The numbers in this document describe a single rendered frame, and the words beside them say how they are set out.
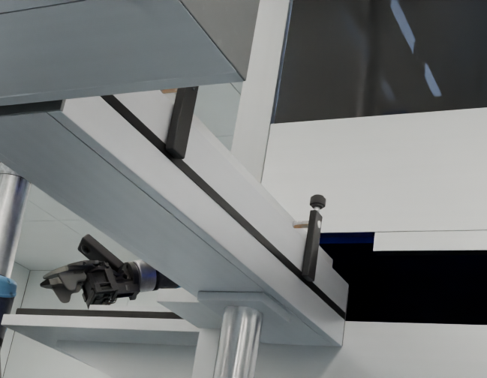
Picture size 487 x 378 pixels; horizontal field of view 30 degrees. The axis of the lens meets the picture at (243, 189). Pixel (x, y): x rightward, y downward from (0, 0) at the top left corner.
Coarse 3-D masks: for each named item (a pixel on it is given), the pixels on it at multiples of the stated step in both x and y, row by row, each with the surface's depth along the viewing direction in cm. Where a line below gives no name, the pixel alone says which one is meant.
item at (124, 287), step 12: (108, 264) 204; (132, 264) 206; (96, 276) 201; (108, 276) 201; (120, 276) 205; (132, 276) 205; (84, 288) 203; (96, 288) 197; (108, 288) 200; (120, 288) 202; (132, 288) 203; (84, 300) 202; (96, 300) 199; (108, 300) 201
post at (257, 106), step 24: (264, 0) 160; (288, 0) 158; (264, 24) 157; (288, 24) 156; (264, 48) 155; (264, 72) 153; (264, 96) 151; (240, 120) 151; (264, 120) 149; (240, 144) 149; (264, 144) 147; (216, 336) 135
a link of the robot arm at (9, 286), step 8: (0, 280) 183; (8, 280) 185; (0, 288) 182; (8, 288) 184; (16, 288) 187; (0, 296) 182; (8, 296) 183; (0, 304) 182; (8, 304) 184; (0, 312) 181; (8, 312) 184; (0, 320) 181; (0, 328) 181; (0, 336) 181
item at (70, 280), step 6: (54, 270) 197; (60, 270) 197; (66, 270) 197; (78, 270) 199; (84, 270) 200; (48, 276) 196; (54, 276) 197; (60, 276) 196; (66, 276) 197; (72, 276) 198; (78, 276) 198; (84, 276) 199; (66, 282) 196; (72, 282) 197; (72, 288) 196
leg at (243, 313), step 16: (208, 304) 112; (224, 304) 111; (240, 304) 110; (256, 304) 109; (272, 304) 110; (224, 320) 111; (240, 320) 110; (256, 320) 111; (272, 320) 114; (288, 320) 114; (224, 336) 110; (240, 336) 109; (256, 336) 110; (224, 352) 109; (240, 352) 108; (256, 352) 110; (224, 368) 108; (240, 368) 108
